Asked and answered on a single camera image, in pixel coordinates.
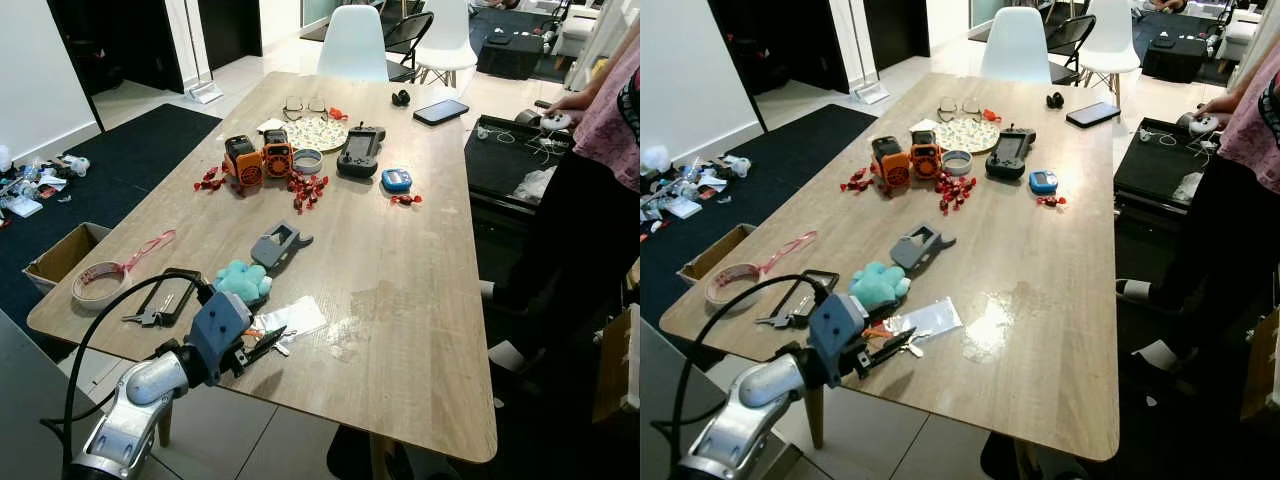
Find silver metal keys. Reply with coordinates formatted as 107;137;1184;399
757;300;816;331
122;298;179;329

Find person hand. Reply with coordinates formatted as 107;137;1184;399
1198;93;1241;123
550;92;596;121

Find clear plastic pouch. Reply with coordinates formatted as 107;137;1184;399
880;297;964;346
262;296;328;339

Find teal plush toy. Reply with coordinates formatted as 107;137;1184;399
849;261;913;311
214;259;274;304

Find black-framed clear card holder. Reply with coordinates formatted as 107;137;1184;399
790;268;841;329
150;267;204;328

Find grey clamp-shaped tool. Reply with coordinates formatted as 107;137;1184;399
889;224;957;273
249;224;314;272

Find pink ribbon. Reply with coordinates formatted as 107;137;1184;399
755;230;819;279
112;229;178;279

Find wooden table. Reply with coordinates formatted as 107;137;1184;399
27;70;499;466
660;70;1121;463

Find beige tape roll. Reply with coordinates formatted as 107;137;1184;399
705;263;763;309
71;261;131;309

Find cardboard box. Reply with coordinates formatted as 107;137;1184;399
678;222;758;286
22;222;113;291

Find orange black device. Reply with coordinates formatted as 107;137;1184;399
223;135;265;191
871;136;913;191
262;128;297;179
909;130;943;181

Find dark floor mat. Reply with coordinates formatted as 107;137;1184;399
640;103;879;326
0;103;223;331

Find black handheld controller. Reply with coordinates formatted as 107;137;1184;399
336;124;387;180
985;125;1037;182

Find patterned round plate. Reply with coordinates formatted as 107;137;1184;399
935;117;1001;155
281;114;350;154

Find black smartphone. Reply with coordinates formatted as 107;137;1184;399
1066;101;1122;129
413;98;470;127

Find black low table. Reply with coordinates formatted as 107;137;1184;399
463;113;579;206
1112;117;1226;206

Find white plastic chair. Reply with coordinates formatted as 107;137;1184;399
415;0;479;89
1078;0;1141;101
980;8;1053;85
318;5;391;83

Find black chair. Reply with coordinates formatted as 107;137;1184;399
1045;14;1096;86
385;12;436;81

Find person in pink top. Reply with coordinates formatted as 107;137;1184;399
1150;40;1280;341
520;20;640;341

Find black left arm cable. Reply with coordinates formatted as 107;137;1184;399
650;272;836;471
40;272;216;471

